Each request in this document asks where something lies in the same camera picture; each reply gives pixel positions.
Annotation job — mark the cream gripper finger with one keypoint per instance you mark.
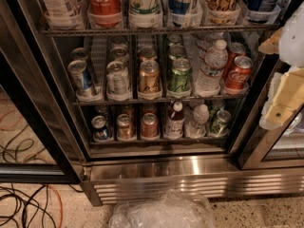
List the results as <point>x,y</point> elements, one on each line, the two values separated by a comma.
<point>270,46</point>
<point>285,97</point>

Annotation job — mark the green soda can front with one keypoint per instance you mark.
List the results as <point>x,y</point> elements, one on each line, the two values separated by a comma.
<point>180,75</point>

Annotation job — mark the green soda can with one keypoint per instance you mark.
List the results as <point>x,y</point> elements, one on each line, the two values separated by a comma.
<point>174,39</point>
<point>175,52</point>
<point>180,75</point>

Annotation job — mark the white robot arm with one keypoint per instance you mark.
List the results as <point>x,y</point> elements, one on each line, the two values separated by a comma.
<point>291,43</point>

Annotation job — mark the red cola can rear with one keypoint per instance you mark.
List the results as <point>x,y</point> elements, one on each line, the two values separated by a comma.
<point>234,49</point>

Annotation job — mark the red cola can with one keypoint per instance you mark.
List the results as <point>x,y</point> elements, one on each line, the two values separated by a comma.
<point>239,72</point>
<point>234,49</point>

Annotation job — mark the red cola can front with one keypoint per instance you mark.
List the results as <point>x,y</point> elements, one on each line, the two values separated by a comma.
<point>239,72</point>

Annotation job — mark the clear water bottle middle shelf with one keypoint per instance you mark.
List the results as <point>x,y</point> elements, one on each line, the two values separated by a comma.
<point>214,62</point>

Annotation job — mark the clear water bottle shelf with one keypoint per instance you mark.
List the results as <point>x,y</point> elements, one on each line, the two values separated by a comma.
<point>214,62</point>
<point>196,127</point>

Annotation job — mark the green can bottom shelf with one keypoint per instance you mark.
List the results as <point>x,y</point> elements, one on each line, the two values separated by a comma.
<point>219,125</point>

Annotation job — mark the green soda can rear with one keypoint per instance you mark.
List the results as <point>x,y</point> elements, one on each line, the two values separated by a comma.
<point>174,39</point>

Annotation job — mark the clear water bottle bottom shelf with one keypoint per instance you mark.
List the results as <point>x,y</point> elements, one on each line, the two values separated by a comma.
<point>196,127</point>

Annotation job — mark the gold soda can rear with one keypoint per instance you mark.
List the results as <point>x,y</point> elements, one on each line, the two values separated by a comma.
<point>147,53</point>

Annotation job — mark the gold soda can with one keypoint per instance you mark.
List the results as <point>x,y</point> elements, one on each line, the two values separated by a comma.
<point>147,53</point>
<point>149,81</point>

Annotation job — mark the gold soda can front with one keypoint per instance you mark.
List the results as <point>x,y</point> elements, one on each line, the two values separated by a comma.
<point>149,81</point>

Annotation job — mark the red orange can bottom shelf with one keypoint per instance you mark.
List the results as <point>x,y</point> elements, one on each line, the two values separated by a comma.
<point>150,125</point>

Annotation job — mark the stainless steel display fridge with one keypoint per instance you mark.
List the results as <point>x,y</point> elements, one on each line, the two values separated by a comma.
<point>132,98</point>

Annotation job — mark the white silver can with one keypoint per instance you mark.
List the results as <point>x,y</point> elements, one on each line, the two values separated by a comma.
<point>119,41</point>
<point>119,54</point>
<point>117,78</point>

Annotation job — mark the white silver can rear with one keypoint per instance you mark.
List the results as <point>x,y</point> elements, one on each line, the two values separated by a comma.
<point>119,41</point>

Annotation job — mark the white silver can front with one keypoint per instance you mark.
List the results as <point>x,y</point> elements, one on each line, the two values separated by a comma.
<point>117,78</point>

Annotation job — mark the gold can bottom shelf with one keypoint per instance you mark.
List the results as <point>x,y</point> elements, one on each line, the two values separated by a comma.
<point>125,127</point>

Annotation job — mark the blue pepsi can bottom shelf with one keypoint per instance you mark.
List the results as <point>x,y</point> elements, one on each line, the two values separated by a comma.
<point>101,130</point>

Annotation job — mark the blue silver can rear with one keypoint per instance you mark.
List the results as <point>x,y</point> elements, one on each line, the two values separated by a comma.
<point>81,53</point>

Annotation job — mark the blue silver can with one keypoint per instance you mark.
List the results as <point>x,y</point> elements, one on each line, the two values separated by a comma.
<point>81,53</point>
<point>81,77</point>

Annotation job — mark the blue silver can front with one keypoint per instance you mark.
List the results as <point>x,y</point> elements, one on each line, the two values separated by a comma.
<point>81,77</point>

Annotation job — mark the blue bottle top right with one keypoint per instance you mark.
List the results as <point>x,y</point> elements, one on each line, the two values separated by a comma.
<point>260,11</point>

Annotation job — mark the gold black bottle top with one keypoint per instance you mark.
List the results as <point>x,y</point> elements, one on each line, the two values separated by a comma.
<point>221,11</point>

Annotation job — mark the blue silver bottle top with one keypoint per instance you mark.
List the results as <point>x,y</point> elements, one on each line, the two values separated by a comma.
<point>180,9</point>

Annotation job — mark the dark juice bottle white cap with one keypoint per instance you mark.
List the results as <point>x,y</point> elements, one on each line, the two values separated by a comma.
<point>174,121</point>

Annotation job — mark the white green bottle top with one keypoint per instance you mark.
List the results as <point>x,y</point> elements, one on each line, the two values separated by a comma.
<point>143,12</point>

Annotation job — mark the clear plastic bag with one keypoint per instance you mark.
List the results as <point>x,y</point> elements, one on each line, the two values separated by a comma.
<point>171,210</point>

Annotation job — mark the large coca-cola bottle top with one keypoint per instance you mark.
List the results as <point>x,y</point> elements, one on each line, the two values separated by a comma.
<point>106,13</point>

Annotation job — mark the white labelled bottle top left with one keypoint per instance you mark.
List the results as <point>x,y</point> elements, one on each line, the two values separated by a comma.
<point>64,14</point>

